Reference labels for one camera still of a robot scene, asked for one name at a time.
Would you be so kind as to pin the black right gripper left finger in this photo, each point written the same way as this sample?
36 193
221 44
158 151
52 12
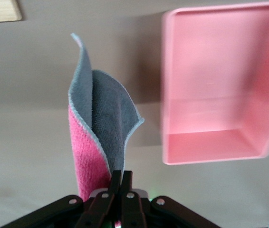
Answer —
101 209

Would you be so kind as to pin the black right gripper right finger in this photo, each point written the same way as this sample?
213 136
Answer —
134 211

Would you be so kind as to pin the pink and grey cloth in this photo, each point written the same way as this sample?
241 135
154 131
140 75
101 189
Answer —
106 114

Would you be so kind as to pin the brown table cover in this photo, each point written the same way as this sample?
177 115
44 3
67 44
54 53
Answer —
30 71

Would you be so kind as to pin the pink plastic bin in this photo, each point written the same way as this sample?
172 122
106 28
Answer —
208 71

